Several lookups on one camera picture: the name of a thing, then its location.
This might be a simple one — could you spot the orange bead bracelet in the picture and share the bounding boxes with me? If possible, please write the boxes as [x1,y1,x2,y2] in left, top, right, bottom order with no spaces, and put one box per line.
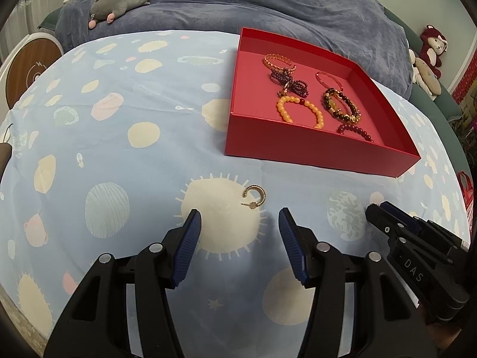
[275,95,325,130]

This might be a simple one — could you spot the white sheer curtain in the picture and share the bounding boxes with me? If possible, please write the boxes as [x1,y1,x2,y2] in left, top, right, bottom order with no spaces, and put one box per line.
[1,0,64,62]

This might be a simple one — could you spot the planet print bed sheet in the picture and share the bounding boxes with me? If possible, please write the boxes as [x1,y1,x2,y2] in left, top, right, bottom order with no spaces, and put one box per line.
[1,31,469,357]

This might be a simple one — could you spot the red tote bag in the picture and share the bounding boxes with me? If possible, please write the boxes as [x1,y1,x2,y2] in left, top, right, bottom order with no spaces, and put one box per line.
[457,171,475,235]

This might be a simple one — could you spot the cream fluffy rug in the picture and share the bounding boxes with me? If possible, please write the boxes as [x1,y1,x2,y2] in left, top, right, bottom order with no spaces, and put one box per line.
[1,288,46,357]

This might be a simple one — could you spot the red cardboard box tray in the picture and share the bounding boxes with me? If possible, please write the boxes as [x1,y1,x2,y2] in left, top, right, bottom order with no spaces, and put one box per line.
[225,27,420,178]

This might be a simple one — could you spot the rose gold bangle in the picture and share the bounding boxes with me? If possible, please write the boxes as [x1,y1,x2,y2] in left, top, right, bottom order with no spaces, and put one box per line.
[315,71,344,91]

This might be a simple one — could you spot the round wooden side table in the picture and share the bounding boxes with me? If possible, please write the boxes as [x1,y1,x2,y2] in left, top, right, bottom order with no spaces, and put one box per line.
[0,33,63,120]

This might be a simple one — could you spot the black bead bracelet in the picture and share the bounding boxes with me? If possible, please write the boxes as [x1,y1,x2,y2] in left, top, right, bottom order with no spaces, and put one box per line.
[323,92,363,126]

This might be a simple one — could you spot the purple bead bracelet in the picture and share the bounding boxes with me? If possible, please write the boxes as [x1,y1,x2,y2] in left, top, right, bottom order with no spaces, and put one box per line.
[269,66,312,99]

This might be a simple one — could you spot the grey mole plush toy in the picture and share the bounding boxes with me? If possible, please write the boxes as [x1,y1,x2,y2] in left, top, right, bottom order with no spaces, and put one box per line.
[88,0,150,30]

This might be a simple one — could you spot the beige plush toy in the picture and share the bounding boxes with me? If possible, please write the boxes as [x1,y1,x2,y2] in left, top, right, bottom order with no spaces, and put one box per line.
[409,49,442,100]

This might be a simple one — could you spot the red decorative hanging banner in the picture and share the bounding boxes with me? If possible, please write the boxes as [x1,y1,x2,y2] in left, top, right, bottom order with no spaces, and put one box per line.
[452,55,477,104]

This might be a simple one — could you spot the brown leather pouch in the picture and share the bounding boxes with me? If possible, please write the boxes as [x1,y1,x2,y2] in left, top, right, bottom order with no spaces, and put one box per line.
[0,142,12,181]

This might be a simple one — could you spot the yellow-green stone bracelet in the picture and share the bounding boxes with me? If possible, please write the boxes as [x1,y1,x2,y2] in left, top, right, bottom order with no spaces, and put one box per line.
[322,87,362,125]

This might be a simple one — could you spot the green bed frame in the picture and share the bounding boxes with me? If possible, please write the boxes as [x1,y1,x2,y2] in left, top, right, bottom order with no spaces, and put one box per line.
[383,6,477,165]

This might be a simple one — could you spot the blue-grey velvet blanket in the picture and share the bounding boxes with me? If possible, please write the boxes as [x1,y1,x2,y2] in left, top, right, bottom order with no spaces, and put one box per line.
[55,0,412,98]

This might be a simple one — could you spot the red monkey plush toy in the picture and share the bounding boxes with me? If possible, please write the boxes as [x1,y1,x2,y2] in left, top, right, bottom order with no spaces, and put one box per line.
[419,25,448,79]

